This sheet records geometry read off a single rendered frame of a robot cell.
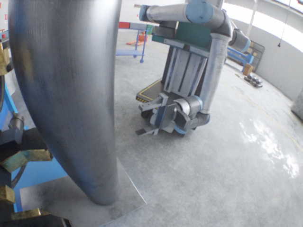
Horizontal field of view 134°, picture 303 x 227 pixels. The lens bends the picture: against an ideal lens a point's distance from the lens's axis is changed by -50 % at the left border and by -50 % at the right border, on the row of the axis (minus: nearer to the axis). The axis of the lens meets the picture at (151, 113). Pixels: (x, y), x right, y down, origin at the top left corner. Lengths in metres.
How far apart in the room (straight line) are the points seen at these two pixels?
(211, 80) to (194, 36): 0.64
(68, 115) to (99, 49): 0.11
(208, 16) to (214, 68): 0.26
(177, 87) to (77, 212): 1.45
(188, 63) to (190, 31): 0.34
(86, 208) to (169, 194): 0.62
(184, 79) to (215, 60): 0.78
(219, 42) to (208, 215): 1.19
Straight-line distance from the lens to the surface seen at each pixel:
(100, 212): 0.88
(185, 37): 1.27
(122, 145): 1.24
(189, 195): 1.15
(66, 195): 0.96
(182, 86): 1.44
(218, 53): 0.68
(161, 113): 0.52
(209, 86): 0.70
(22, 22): 0.20
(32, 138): 0.76
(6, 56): 0.48
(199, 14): 0.58
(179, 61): 1.39
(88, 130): 0.25
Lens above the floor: 1.01
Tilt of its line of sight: 39 degrees down
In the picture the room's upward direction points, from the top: 13 degrees clockwise
